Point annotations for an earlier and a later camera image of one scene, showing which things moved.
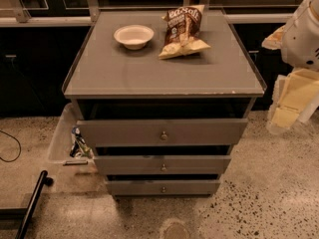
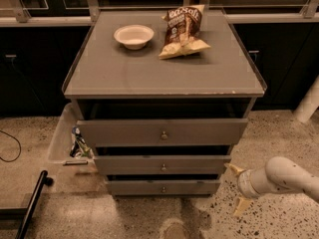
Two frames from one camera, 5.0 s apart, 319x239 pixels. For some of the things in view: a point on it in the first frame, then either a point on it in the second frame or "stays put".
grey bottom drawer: (163, 187) stays put
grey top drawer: (163, 131) stays put
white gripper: (301, 44) → (244, 184)
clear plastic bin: (70, 148) stays put
